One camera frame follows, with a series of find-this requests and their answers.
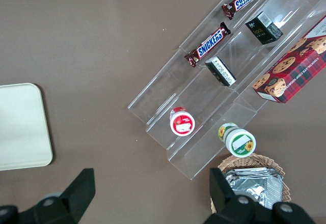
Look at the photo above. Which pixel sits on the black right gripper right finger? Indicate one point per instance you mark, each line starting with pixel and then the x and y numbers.
pixel 229 203

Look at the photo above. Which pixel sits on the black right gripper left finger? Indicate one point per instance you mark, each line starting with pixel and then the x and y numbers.
pixel 76 196

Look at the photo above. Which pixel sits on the light tan wicker basket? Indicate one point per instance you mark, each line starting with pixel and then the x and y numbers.
pixel 287 183

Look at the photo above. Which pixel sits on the cream plastic tray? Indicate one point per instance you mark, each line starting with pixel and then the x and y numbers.
pixel 23 127

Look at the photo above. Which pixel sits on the silver foil packets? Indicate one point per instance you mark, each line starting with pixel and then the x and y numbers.
pixel 257 188

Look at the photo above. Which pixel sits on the green lid yogurt cup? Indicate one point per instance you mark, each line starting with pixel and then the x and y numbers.
pixel 240 142

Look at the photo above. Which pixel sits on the red lid yogurt cup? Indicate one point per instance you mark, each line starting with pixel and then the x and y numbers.
pixel 182 123

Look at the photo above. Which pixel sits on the clear acrylic step shelf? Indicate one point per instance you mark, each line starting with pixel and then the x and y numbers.
pixel 198 101

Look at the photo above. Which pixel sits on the small black carton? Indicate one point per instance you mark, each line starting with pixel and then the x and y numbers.
pixel 265 29
pixel 221 71

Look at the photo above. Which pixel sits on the red plaid cookie box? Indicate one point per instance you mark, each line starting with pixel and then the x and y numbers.
pixel 295 73

